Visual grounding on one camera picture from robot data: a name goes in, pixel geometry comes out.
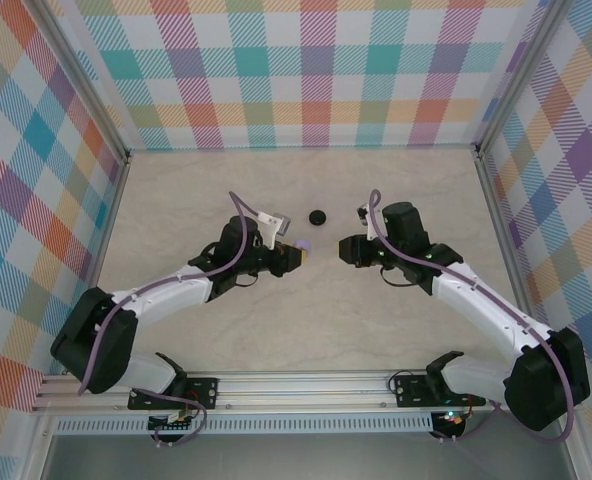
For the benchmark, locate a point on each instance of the purple round charging case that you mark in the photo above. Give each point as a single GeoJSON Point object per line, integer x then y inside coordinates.
{"type": "Point", "coordinates": [304, 245]}

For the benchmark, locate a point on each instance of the black round charging case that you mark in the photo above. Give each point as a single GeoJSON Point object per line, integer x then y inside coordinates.
{"type": "Point", "coordinates": [317, 217]}

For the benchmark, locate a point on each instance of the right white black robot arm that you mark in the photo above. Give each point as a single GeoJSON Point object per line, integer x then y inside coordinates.
{"type": "Point", "coordinates": [541, 390]}

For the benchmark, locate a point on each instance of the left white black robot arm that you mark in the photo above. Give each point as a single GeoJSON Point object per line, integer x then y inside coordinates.
{"type": "Point", "coordinates": [96, 340]}

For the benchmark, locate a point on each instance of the grey metal shelf panel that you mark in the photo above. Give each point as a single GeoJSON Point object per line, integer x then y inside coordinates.
{"type": "Point", "coordinates": [301, 457]}

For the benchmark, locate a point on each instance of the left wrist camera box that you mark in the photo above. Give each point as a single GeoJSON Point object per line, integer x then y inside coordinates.
{"type": "Point", "coordinates": [278, 225]}

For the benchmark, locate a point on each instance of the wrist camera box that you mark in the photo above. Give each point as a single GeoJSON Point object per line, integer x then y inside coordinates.
{"type": "Point", "coordinates": [368, 217]}
{"type": "Point", "coordinates": [278, 225]}

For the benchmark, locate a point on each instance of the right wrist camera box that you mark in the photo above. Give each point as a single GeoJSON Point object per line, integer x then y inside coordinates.
{"type": "Point", "coordinates": [368, 217]}

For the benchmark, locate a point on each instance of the aluminium frame side rail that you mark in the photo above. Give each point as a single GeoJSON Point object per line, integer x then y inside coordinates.
{"type": "Point", "coordinates": [498, 215]}
{"type": "Point", "coordinates": [105, 235]}

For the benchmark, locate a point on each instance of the aluminium mounting rail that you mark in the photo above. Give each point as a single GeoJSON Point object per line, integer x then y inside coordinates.
{"type": "Point", "coordinates": [301, 390]}

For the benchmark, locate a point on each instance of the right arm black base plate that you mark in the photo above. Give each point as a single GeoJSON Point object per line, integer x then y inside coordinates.
{"type": "Point", "coordinates": [411, 392]}

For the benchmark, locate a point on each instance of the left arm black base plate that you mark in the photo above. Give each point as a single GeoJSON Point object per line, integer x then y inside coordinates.
{"type": "Point", "coordinates": [206, 392]}

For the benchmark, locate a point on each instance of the aluminium frame corner post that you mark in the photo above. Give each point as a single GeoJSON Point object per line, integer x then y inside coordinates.
{"type": "Point", "coordinates": [81, 80]}
{"type": "Point", "coordinates": [513, 80]}

